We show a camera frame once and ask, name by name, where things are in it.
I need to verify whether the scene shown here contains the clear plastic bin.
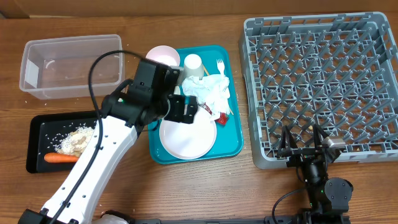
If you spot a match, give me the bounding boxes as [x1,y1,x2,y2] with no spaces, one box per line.
[19,34,123,100]

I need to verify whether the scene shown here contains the wooden chopstick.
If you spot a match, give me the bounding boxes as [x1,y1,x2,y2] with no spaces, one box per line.
[203,66,234,115]

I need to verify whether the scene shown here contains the red sauce packet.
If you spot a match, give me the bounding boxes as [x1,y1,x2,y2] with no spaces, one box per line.
[199,103,229,126]

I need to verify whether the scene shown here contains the white bowl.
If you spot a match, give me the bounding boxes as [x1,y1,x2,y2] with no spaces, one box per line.
[174,86,181,95]

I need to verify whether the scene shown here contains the black waste tray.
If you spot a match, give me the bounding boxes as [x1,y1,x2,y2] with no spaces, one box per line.
[26,111,96,174]

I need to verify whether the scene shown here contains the grey dishwasher rack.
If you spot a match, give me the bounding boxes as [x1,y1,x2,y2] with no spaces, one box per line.
[239,12,397,169]

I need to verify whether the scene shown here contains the teal plastic tray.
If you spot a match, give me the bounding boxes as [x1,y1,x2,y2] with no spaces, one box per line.
[148,45,244,165]

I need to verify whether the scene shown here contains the pink bowl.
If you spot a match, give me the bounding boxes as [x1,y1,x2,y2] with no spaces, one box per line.
[146,45,180,66]

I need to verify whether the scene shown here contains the white napkin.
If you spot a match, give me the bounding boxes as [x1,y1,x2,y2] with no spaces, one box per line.
[182,74,230,120]

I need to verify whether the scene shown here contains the white paper cup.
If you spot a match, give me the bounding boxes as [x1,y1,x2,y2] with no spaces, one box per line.
[177,54,204,85]

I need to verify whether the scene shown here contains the white round plate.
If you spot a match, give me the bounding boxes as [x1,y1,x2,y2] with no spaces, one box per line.
[159,107,217,160]

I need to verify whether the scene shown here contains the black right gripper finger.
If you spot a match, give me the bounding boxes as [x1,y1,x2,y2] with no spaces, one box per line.
[313,124,329,148]
[279,126,298,150]

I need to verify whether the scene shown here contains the rice and food scraps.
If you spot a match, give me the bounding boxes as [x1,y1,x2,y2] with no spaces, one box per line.
[50,126,94,157]

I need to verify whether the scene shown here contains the white plastic fork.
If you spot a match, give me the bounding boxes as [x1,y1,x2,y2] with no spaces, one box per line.
[216,59,225,76]

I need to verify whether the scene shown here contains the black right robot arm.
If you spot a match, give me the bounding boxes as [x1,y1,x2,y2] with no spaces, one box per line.
[272,124,354,224]

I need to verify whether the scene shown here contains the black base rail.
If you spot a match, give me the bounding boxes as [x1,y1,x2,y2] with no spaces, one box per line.
[130,215,302,224]

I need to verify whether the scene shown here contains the orange carrot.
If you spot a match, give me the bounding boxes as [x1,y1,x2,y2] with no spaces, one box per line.
[44,152,79,163]

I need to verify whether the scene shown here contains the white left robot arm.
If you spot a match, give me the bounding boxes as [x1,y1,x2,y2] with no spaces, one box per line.
[19,58,197,223]

